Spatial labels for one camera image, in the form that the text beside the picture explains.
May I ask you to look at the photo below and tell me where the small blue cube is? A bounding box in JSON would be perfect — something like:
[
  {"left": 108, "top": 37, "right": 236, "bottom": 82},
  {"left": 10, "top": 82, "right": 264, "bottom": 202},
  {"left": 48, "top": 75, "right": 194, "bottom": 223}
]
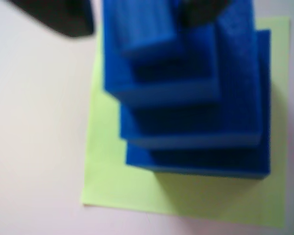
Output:
[{"left": 101, "top": 0, "right": 186, "bottom": 59}]

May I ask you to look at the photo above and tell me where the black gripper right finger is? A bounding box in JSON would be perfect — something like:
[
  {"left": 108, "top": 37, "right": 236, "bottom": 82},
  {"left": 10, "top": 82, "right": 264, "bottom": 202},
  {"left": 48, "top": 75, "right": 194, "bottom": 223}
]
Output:
[{"left": 178, "top": 0, "right": 232, "bottom": 27}]

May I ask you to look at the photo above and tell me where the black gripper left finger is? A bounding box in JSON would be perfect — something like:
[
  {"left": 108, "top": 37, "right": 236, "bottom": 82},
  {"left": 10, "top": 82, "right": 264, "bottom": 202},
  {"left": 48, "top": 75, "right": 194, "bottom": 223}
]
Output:
[{"left": 7, "top": 0, "right": 96, "bottom": 39}]

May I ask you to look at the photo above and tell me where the medium blue cube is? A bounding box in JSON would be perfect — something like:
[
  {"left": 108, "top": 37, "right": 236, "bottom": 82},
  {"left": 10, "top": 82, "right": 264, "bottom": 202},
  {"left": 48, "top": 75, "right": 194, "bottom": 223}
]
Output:
[{"left": 119, "top": 0, "right": 263, "bottom": 150}]

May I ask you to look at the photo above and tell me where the large blue cube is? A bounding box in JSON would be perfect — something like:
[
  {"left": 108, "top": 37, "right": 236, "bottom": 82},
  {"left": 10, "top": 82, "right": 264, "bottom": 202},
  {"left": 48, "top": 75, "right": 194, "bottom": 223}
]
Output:
[{"left": 125, "top": 29, "right": 272, "bottom": 181}]

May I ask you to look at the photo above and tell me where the green paper square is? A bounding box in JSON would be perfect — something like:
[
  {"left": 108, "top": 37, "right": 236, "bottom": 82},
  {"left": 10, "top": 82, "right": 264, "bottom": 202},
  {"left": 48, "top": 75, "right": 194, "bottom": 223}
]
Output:
[{"left": 80, "top": 16, "right": 292, "bottom": 229}]

